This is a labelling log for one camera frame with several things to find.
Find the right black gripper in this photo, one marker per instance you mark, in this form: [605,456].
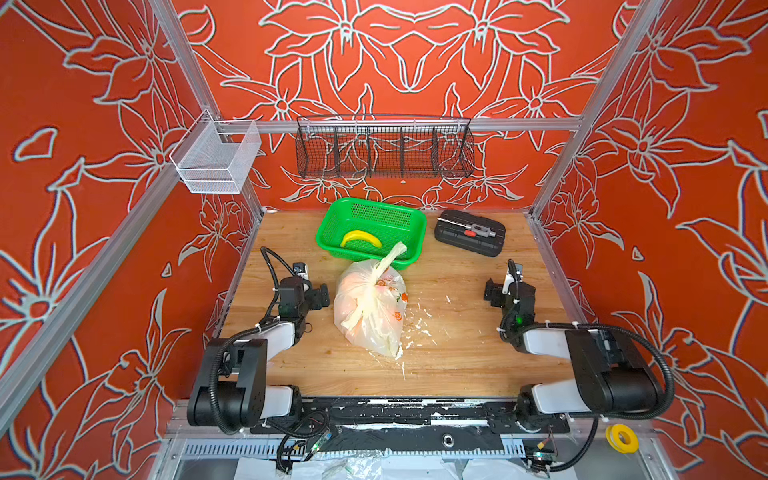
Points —
[496,293]

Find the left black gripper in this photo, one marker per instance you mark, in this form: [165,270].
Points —
[317,295]

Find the translucent printed plastic bag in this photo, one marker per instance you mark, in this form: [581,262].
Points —
[370,304]

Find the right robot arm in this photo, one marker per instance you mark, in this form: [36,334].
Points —
[617,373]

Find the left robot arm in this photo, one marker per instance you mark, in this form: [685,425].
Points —
[231,391]

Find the black tool case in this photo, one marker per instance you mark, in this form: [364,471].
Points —
[470,232]

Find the yellow toy banana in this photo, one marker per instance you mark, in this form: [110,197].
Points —
[360,235]

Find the green plastic basket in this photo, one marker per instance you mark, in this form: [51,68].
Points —
[390,223]

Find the crumpled clear plastic scrap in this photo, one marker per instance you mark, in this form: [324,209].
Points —
[356,467]

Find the yellow tape roll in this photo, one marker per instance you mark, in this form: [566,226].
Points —
[622,438]

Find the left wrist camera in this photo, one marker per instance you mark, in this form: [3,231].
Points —
[300,269]

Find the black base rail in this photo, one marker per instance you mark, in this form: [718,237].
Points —
[413,424]

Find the black wire wall basket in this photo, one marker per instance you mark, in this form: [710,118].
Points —
[384,146]

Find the clear plastic wall bin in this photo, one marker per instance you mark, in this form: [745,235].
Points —
[216,156]

